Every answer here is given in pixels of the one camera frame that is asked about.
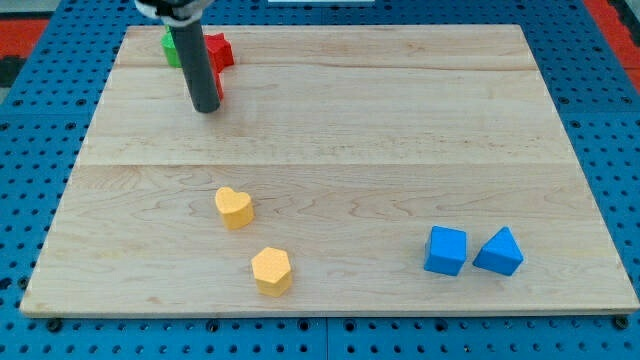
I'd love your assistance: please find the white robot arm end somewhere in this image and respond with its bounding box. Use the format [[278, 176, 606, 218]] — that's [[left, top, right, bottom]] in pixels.
[[134, 0, 215, 28]]

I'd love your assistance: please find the yellow heart block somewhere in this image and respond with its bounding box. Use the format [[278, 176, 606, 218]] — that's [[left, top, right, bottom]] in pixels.
[[214, 187, 255, 230]]

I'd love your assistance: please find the light wooden board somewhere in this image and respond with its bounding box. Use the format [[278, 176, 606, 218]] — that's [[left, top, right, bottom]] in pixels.
[[21, 24, 639, 318]]

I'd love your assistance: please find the yellow hexagon block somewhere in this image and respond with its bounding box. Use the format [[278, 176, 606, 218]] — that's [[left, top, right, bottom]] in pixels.
[[251, 247, 293, 297]]

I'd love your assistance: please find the red block behind rod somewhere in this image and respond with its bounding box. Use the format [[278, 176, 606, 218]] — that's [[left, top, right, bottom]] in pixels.
[[214, 72, 224, 101]]

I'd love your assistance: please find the blue cube block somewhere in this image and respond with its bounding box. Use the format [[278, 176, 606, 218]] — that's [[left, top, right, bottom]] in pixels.
[[423, 225, 467, 276]]

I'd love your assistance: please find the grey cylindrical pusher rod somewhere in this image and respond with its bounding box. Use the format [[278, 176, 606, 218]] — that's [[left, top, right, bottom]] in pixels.
[[169, 21, 221, 113]]

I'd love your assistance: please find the red star block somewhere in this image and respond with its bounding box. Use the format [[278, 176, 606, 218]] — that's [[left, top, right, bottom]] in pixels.
[[204, 33, 235, 74]]

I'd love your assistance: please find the blue triangular prism block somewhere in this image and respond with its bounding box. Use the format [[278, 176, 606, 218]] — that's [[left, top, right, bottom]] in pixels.
[[473, 226, 524, 276]]

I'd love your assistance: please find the green block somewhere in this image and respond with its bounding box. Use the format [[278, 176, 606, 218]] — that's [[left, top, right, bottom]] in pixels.
[[160, 26, 181, 68]]

